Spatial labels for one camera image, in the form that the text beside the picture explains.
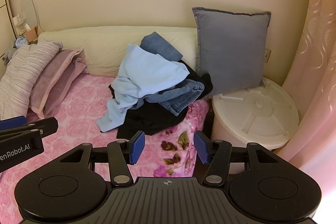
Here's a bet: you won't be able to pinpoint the lilac striped duvet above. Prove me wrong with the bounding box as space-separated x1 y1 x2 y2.
0 39 63 121

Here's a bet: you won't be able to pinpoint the white round lidded bin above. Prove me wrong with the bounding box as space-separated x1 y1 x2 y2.
210 76 300 174

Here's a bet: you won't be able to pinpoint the faded blue jeans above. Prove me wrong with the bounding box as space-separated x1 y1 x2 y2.
143 79 205 117

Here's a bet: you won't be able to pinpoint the cream wardrobe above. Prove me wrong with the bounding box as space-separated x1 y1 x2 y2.
0 0 16 64

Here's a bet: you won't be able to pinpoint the lilac pillow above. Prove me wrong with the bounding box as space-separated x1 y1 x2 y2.
28 49 87 119

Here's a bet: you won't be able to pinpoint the pink box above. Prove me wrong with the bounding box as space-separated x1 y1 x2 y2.
24 28 38 42

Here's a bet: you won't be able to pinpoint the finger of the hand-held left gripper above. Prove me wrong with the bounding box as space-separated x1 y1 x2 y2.
0 116 27 130
0 117 59 138

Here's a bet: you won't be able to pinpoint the blue denim garment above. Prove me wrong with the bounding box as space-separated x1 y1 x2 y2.
140 31 183 62

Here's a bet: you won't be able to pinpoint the oval mirror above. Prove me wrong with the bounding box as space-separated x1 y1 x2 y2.
20 0 40 33

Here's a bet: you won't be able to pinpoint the pink patterned curtain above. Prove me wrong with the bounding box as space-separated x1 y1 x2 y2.
276 0 336 214

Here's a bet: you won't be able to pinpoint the pink floral blanket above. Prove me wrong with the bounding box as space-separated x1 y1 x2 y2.
0 73 210 224

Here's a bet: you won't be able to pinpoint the cream long bolster pillow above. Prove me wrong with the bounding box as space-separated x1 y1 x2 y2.
38 27 198 78

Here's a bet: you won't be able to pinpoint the black garment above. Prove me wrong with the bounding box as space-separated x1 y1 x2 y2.
109 60 214 136

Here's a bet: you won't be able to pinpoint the grey-blue cushion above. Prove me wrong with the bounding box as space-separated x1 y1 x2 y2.
192 7 272 94

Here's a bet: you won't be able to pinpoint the small white shelf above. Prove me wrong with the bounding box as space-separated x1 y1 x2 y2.
13 14 24 35

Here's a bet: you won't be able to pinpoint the light blue sweater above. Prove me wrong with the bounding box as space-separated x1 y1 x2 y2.
97 44 191 133

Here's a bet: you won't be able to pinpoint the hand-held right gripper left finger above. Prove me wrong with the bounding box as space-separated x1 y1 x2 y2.
60 131 146 186

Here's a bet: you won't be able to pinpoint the small blue cloth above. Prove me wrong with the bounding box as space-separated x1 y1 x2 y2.
14 36 28 48

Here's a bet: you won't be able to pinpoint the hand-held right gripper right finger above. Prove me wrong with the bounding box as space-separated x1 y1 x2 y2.
194 131 282 186

